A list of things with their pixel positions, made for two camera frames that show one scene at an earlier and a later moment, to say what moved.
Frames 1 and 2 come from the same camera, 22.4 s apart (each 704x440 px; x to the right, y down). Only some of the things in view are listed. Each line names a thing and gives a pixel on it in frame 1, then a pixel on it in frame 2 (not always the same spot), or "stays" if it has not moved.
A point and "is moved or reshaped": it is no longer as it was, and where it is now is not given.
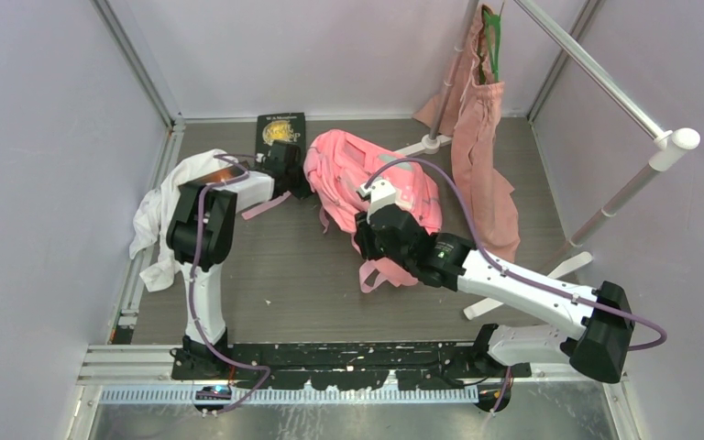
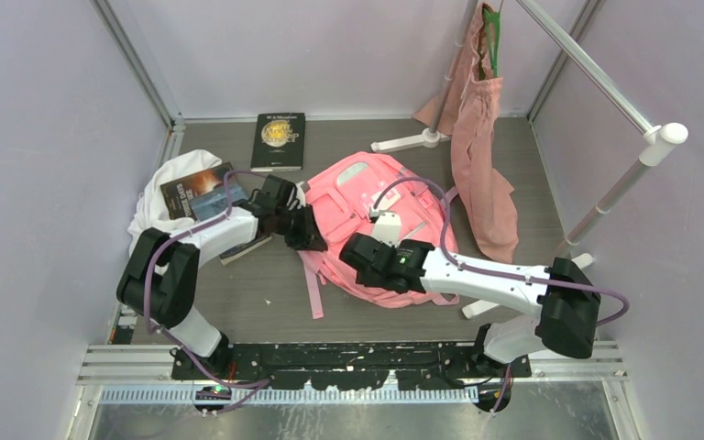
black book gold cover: (287, 127) stays
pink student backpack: (336, 165) is moved or reshaped
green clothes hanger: (497, 19) stays
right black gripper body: (371, 246) → (368, 280)
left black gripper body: (291, 171) → (283, 221)
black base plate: (408, 365) stays
